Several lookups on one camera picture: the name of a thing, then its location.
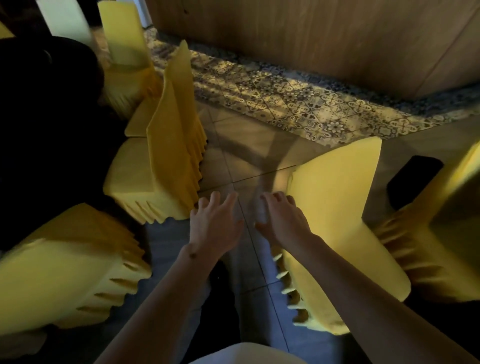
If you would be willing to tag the person's right hand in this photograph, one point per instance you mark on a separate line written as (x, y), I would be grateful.
(284, 223)

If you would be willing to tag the person's left hand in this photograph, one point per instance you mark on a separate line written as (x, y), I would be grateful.
(213, 230)

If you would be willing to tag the person's right thumb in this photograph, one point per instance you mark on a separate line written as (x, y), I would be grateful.
(261, 227)

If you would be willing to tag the person's left little finger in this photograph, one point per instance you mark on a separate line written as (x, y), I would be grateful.
(194, 216)

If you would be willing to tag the person's left thumb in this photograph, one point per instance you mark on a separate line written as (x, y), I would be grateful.
(240, 227)

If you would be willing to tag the person's left middle finger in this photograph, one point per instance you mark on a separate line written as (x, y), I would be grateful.
(214, 200)

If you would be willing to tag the person's right forearm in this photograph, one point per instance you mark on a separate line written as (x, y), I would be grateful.
(371, 307)

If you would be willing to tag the person's left forearm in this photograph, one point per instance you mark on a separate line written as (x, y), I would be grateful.
(165, 311)

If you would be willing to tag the yellow covered chair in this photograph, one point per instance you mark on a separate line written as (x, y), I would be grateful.
(63, 270)
(337, 210)
(127, 56)
(442, 243)
(168, 150)

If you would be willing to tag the person's white garment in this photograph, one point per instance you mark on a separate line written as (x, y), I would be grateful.
(247, 355)

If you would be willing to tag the black flat object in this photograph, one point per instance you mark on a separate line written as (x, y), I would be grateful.
(412, 182)

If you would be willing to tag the white covered chair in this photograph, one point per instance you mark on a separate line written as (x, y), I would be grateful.
(65, 18)

